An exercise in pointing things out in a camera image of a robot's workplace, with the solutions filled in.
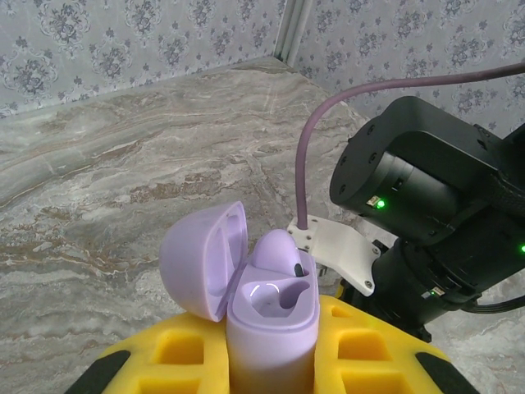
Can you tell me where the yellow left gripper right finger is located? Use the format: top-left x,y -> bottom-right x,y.
313,293 -> 459,394

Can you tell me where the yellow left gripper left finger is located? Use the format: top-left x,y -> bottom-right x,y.
67,314 -> 231,394

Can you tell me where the purple wireless earbud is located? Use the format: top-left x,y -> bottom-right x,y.
249,228 -> 316,280

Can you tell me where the purple earbud charging case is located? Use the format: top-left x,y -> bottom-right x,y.
159,200 -> 321,394

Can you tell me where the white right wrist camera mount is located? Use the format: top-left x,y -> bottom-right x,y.
286,215 -> 377,296

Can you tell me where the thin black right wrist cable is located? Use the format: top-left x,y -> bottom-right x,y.
467,298 -> 525,316

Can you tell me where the aluminium frame post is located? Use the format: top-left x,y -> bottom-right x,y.
273,0 -> 315,69

